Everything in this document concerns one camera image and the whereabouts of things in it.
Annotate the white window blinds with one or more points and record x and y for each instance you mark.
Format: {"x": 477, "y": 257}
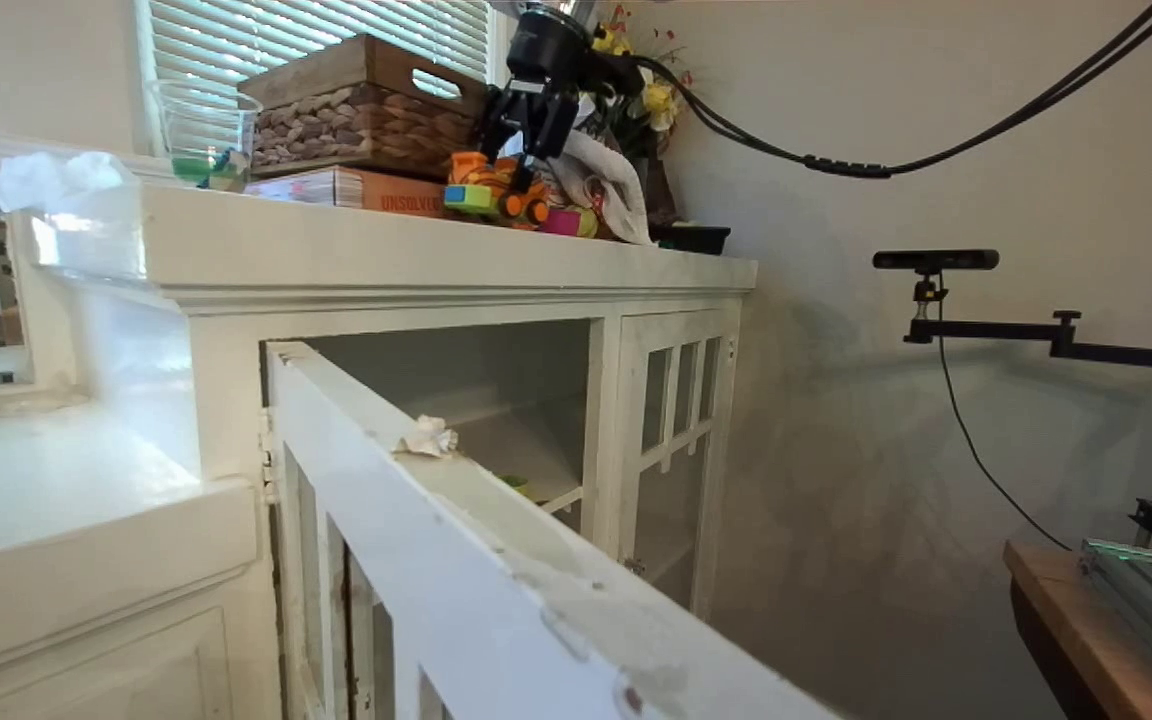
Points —
{"x": 202, "y": 51}

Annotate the brown wooden side table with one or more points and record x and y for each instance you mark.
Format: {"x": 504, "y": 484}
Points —
{"x": 1088, "y": 645}

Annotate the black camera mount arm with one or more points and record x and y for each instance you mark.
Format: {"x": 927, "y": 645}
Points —
{"x": 1059, "y": 334}

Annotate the orange board game box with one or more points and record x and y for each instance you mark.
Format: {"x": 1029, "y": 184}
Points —
{"x": 355, "y": 190}

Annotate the white built-in cabinet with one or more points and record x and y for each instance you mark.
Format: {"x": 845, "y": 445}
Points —
{"x": 586, "y": 372}

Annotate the white crumpled cloth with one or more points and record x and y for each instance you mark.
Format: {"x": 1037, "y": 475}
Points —
{"x": 591, "y": 172}

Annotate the pink toy box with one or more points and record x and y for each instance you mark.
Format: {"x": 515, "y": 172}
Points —
{"x": 575, "y": 221}

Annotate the clear plastic bag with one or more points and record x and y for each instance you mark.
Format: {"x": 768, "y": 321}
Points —
{"x": 87, "y": 210}

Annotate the woven wicker basket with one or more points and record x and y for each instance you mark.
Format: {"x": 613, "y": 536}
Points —
{"x": 364, "y": 102}

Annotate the black small dish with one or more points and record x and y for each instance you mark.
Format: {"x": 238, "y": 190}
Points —
{"x": 692, "y": 237}

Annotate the open white cabinet door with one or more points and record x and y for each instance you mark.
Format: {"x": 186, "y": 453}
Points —
{"x": 504, "y": 610}

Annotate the black camera on mount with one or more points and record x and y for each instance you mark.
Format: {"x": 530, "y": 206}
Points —
{"x": 938, "y": 257}

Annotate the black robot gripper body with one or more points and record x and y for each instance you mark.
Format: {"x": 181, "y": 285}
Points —
{"x": 551, "y": 56}

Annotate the yellow flower bouquet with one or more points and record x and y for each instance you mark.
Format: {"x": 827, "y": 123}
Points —
{"x": 647, "y": 56}

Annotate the orange toy tiger car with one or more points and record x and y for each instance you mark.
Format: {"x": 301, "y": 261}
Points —
{"x": 496, "y": 190}

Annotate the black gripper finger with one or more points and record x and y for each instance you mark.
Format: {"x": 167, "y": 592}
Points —
{"x": 544, "y": 128}
{"x": 496, "y": 127}

